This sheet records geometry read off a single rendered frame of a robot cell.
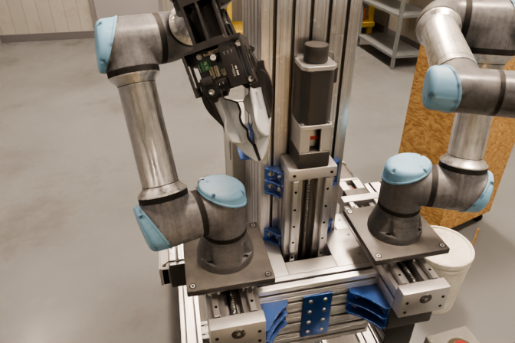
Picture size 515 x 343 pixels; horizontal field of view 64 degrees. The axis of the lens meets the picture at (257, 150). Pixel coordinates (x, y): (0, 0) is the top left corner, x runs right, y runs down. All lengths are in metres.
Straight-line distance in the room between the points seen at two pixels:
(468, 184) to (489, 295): 1.63
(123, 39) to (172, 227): 0.42
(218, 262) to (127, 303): 1.44
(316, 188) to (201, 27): 0.76
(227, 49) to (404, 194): 0.78
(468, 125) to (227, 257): 0.68
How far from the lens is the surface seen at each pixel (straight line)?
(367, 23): 7.28
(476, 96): 0.73
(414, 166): 1.14
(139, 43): 0.95
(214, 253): 1.07
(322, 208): 1.19
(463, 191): 1.16
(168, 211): 0.95
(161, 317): 2.37
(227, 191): 0.98
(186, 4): 0.48
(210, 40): 0.47
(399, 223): 1.20
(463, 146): 1.14
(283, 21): 1.01
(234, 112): 0.52
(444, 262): 2.26
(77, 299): 2.59
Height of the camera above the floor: 1.84
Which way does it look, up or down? 30 degrees down
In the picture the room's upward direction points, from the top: straight up
